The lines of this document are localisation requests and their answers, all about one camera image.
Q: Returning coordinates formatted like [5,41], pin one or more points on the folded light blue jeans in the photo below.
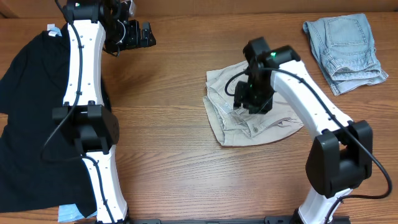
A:
[344,49]

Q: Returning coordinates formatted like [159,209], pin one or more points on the black t-shirt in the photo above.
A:
[39,169]

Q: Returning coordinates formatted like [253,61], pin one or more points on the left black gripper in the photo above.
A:
[145,34]

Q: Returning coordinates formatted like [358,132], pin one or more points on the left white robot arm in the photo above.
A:
[95,27]

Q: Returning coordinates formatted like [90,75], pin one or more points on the beige shorts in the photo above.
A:
[237,127]

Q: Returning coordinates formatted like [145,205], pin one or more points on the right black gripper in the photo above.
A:
[249,104]

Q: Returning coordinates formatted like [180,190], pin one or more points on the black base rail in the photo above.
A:
[242,220]

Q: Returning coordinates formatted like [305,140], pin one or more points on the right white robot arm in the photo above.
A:
[339,159]

